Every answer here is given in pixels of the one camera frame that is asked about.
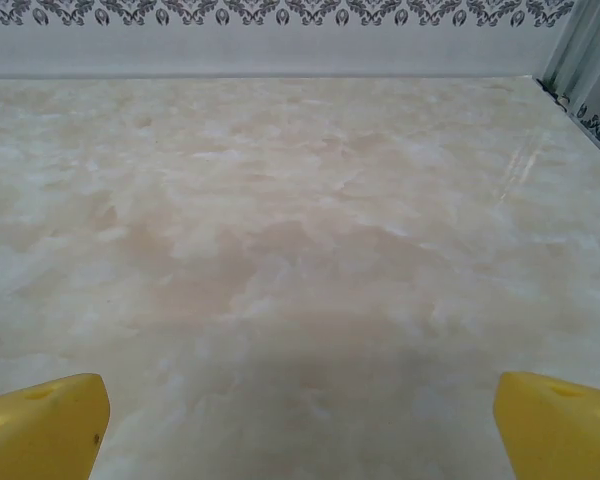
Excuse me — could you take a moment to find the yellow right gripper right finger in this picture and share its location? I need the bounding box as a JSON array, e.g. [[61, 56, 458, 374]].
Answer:
[[495, 370, 600, 480]]

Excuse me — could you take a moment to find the aluminium frame corner post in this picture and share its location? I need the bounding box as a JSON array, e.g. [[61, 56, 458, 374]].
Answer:
[[533, 0, 600, 116]]

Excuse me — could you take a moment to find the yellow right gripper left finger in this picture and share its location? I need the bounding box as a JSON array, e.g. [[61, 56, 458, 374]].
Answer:
[[0, 372, 113, 480]]

